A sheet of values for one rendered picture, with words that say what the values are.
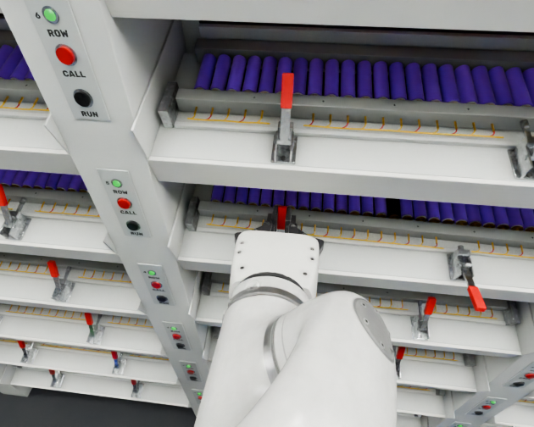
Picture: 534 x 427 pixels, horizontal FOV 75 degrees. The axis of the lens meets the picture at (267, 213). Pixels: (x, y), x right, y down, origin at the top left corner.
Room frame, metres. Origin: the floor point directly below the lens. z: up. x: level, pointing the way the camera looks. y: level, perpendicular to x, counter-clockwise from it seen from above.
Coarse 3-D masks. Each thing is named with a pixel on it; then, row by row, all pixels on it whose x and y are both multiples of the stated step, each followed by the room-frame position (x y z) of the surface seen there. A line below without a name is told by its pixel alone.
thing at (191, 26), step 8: (184, 24) 0.53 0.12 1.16; (192, 24) 0.53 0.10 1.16; (184, 32) 0.53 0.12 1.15; (192, 32) 0.53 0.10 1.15; (192, 40) 0.53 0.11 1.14; (248, 40) 0.52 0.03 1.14; (256, 40) 0.52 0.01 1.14; (264, 40) 0.52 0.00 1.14; (272, 40) 0.52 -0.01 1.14; (192, 48) 0.53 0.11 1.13; (456, 48) 0.49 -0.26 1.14; (464, 48) 0.49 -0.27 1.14; (472, 48) 0.49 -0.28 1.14; (480, 48) 0.49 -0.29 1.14
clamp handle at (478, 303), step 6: (462, 264) 0.30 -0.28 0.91; (468, 264) 0.30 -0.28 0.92; (462, 270) 0.30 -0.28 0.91; (468, 270) 0.29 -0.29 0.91; (468, 276) 0.28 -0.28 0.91; (468, 282) 0.27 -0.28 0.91; (474, 282) 0.27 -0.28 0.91; (468, 288) 0.27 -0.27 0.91; (474, 288) 0.26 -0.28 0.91; (474, 294) 0.25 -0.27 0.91; (480, 294) 0.25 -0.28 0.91; (474, 300) 0.24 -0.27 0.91; (480, 300) 0.24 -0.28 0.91; (474, 306) 0.24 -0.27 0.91; (480, 306) 0.23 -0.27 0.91
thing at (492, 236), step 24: (216, 216) 0.40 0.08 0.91; (240, 216) 0.39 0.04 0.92; (264, 216) 0.39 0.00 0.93; (312, 216) 0.38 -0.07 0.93; (336, 216) 0.38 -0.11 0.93; (360, 216) 0.38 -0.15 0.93; (360, 240) 0.35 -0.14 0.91; (408, 240) 0.35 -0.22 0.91; (456, 240) 0.35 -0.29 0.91; (480, 240) 0.34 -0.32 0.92; (504, 240) 0.34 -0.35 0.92; (528, 240) 0.34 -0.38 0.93
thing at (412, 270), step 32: (192, 192) 0.44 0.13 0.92; (192, 224) 0.37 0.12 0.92; (224, 224) 0.39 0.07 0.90; (256, 224) 0.39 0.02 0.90; (192, 256) 0.34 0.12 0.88; (224, 256) 0.34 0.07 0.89; (320, 256) 0.34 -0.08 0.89; (352, 256) 0.33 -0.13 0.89; (384, 256) 0.33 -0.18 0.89; (416, 256) 0.33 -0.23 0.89; (480, 256) 0.33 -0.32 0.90; (416, 288) 0.30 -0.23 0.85; (448, 288) 0.29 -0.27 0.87; (480, 288) 0.28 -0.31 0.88; (512, 288) 0.28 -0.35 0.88
